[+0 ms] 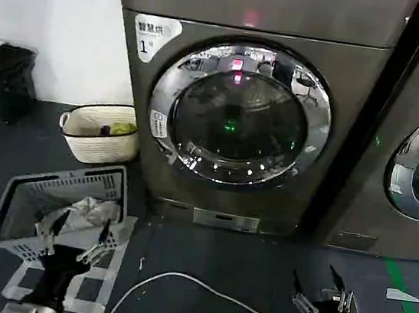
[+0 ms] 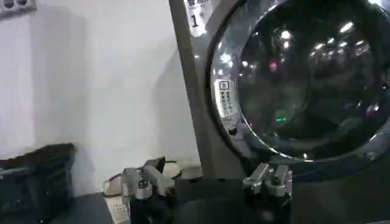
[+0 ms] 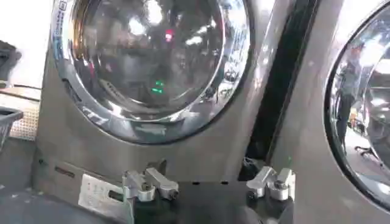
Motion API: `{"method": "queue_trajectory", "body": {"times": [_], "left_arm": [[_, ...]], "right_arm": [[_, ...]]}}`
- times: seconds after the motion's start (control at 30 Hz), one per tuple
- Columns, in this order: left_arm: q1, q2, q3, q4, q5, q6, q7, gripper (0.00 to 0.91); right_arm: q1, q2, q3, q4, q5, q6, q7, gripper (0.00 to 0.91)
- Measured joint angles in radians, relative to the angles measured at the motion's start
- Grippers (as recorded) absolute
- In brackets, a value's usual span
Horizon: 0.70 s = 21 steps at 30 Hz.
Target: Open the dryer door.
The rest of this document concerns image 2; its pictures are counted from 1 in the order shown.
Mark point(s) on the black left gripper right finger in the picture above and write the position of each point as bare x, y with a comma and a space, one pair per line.
271, 179

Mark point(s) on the white power strip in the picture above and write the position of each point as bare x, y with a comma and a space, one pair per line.
117, 208

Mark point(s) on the black laundry basket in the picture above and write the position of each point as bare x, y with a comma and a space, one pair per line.
36, 182

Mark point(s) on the round glass dryer door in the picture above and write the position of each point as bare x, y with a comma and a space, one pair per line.
304, 79

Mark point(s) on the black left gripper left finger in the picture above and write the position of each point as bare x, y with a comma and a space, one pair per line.
152, 179

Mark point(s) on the white wall socket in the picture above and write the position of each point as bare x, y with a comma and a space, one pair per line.
15, 6

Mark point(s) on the grey dryer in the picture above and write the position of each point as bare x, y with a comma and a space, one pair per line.
210, 146

